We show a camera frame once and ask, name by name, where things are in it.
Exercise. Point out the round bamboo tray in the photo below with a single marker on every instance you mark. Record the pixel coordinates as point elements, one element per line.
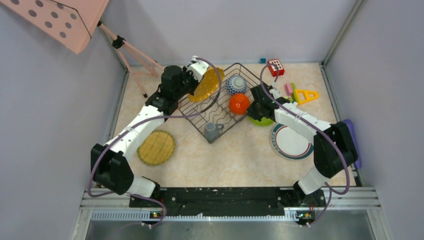
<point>157,148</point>

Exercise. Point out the pink perforated stand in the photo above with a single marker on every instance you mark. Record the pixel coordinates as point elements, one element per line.
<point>73,23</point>

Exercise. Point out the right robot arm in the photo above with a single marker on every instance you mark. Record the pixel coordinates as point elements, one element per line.
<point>334,149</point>

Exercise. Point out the yellow triangle toy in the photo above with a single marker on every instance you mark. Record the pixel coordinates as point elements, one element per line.
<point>302,96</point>

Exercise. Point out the blue red patterned bowl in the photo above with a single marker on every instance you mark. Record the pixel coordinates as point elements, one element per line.
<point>236,84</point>

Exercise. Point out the white plate green rim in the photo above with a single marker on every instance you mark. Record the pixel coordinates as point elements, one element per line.
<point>290,144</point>

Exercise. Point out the grey mug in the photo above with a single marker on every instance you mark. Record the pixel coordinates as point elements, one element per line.
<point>213,130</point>

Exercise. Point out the purple handle tool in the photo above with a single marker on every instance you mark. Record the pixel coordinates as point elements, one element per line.
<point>350,125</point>

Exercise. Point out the orange bowl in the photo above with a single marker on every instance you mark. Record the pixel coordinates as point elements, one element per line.
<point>239,103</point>

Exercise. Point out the yellow polka dot plate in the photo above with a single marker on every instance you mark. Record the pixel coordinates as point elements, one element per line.
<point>208,86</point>

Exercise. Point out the black wire dish rack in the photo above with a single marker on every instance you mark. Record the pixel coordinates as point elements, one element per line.
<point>219,113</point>

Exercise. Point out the pink toy block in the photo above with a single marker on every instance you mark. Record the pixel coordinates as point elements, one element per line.
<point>290,88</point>

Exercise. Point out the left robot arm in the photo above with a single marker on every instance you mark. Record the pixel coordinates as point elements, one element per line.
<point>110,161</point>

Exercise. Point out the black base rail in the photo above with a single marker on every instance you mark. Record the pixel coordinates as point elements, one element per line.
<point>235,201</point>

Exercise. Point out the red toy block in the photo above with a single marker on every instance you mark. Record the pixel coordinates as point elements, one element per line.
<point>275,67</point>

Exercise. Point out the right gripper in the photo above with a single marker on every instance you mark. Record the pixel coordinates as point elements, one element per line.
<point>251,112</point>

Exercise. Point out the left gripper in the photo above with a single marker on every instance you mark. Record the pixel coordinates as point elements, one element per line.
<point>195,79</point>

